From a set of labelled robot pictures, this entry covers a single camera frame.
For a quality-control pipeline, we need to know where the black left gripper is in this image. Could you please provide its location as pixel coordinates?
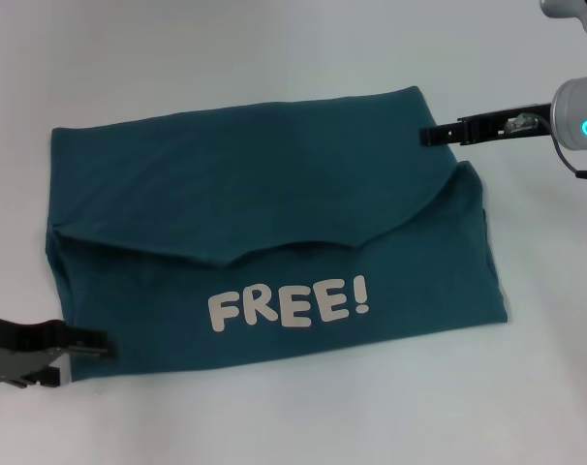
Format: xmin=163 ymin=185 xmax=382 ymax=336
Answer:
xmin=0 ymin=313 xmax=118 ymax=389

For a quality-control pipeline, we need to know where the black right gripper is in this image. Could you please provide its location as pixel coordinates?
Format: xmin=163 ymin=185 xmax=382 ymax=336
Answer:
xmin=418 ymin=102 xmax=555 ymax=147

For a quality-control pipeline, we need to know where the teal blue t-shirt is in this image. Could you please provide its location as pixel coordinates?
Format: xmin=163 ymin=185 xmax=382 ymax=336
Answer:
xmin=44 ymin=85 xmax=510 ymax=384

